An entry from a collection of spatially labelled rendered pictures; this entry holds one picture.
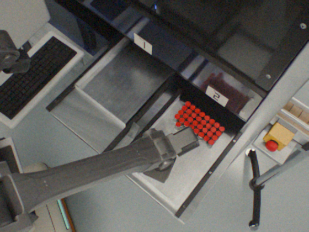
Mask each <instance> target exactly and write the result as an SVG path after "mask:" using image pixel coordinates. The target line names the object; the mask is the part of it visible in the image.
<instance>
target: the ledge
mask: <svg viewBox="0 0 309 232"><path fill-rule="evenodd" d="M271 127H272V125H270V124H269V123H268V125H267V126H266V127H265V128H264V129H263V130H262V131H261V132H260V134H259V135H258V137H257V138H256V139H255V140H254V141H253V143H252V146H254V147H255V148H256V149H258V150H259V151H260V152H262V153H263V154H265V155H266V156H267V157H268V158H270V159H272V160H273V161H274V162H276V163H277V164H278V165H280V166H281V165H282V164H283V163H284V162H285V160H286V159H287V157H288V156H289V155H290V153H291V152H292V150H293V148H294V147H295V146H296V145H297V143H296V142H295V141H293V140H291V141H290V142H289V143H288V145H287V147H284V148H283V149H282V150H281V151H277V150H276V151H274V152H272V151H269V150H268V149H267V148H266V147H265V144H266V143H267V142H265V141H263V137H264V136H265V135H266V134H267V132H268V130H270V128H271Z"/></svg>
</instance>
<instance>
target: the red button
mask: <svg viewBox="0 0 309 232"><path fill-rule="evenodd" d="M265 147H266V148H267V149H268V150H269V151H272V152H274V151H276V150H277V148H278V146H277V144H276V143H275V142H272V141H267V143H266V144H265Z"/></svg>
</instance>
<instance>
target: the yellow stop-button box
mask: <svg viewBox="0 0 309 232"><path fill-rule="evenodd" d="M296 133H297V130H296V129H295V128H294V127H292V126H291V125H289V124H288V123H287V122H285V121H283V120H281V118H279V119H278V120H277V121H276V122H275V123H274V124H273V125H272V127H271V128H270V130H268V132H267V134H266V135H265V136H264V137H263V141H265V142H267V141H272V142H275V143H276V144H277V146H278V148H277V151H281V150H282V149H283V148H284V147H287V145H288V143H289V142H290V141H291V140H292V138H293V137H294V135H295V134H296Z"/></svg>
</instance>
